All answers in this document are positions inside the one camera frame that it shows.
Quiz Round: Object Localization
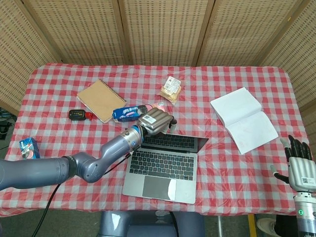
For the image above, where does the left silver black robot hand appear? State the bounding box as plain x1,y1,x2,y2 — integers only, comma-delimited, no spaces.
136,107,177,137

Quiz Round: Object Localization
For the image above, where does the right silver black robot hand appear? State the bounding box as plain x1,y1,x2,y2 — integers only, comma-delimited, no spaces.
270,134,316,193

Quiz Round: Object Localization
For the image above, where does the silver grey laptop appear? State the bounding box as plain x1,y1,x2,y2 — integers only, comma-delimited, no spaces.
122,127,209,205

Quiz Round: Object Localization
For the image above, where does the open white paper notebook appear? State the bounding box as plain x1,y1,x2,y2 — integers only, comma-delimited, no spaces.
209,86,279,156

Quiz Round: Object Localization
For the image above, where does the blue pink cookie box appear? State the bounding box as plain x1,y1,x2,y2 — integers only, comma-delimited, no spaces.
112,102,166,123

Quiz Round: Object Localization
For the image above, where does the bagged bread with label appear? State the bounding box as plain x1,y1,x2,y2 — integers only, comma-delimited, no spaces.
158,76,183,106

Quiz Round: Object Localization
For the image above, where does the brown kraft spiral notebook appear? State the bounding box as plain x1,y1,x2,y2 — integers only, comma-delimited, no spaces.
76,79,127,124

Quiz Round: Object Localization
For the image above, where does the beige shoe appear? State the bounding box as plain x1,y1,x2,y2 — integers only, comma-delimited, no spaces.
256,217,279,237

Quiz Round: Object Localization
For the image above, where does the black bottle with red cap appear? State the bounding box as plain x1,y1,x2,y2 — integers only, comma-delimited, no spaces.
68,109,94,121

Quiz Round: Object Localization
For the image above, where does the red white checkered tablecloth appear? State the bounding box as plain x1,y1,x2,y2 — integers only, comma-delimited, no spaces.
0,63,316,217

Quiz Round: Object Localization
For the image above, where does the grey blue robot torso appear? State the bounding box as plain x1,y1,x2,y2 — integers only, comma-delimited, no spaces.
98,210,205,237

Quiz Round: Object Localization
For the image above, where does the small blue snack pack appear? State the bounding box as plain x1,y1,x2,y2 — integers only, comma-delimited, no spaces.
19,137,41,160

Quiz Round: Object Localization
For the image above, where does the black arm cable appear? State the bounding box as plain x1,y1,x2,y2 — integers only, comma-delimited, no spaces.
31,148,135,237

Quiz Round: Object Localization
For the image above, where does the black equipment with cables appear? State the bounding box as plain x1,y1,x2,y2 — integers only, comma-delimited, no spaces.
0,107,16,158

